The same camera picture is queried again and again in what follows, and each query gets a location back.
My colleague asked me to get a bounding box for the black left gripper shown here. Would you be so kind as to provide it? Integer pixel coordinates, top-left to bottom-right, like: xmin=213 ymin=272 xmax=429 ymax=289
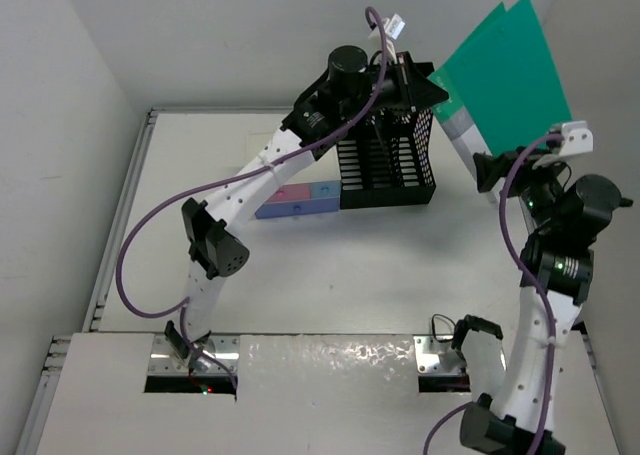
xmin=338 ymin=50 xmax=444 ymax=120

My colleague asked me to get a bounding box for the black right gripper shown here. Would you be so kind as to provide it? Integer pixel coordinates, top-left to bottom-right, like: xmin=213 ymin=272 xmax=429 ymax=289
xmin=474 ymin=144 xmax=571 ymax=233

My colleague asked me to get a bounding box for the light blue small drawer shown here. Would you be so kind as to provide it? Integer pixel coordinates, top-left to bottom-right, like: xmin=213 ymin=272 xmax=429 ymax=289
xmin=310 ymin=180 xmax=341 ymax=199

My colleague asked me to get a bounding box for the pink drawer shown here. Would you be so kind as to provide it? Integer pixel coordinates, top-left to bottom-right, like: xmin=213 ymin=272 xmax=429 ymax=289
xmin=269 ymin=184 xmax=311 ymax=203

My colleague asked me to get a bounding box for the green folder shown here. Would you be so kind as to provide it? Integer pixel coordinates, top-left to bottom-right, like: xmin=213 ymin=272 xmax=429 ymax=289
xmin=428 ymin=0 xmax=572 ymax=179

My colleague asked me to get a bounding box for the purple bottom drawer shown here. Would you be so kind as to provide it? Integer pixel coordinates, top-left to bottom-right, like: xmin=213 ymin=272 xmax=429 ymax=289
xmin=255 ymin=197 xmax=340 ymax=219

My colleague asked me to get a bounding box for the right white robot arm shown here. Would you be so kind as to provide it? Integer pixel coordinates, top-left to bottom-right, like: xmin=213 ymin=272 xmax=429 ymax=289
xmin=451 ymin=149 xmax=633 ymax=454

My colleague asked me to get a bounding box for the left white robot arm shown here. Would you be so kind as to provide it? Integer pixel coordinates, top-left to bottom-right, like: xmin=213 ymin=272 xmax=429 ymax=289
xmin=164 ymin=45 xmax=449 ymax=365

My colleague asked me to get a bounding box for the black mesh file organizer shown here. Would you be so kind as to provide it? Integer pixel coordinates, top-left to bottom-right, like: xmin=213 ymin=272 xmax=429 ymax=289
xmin=337 ymin=109 xmax=436 ymax=210

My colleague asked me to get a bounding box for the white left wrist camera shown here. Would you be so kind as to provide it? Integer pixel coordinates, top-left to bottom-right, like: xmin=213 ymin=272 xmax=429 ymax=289
xmin=368 ymin=14 xmax=406 ymax=42

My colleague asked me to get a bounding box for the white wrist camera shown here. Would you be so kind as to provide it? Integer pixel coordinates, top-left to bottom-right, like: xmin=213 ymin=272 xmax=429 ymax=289
xmin=368 ymin=14 xmax=406 ymax=42
xmin=533 ymin=120 xmax=594 ymax=169

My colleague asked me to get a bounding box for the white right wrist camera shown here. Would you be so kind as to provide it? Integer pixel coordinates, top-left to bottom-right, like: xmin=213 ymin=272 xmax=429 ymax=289
xmin=533 ymin=120 xmax=594 ymax=169

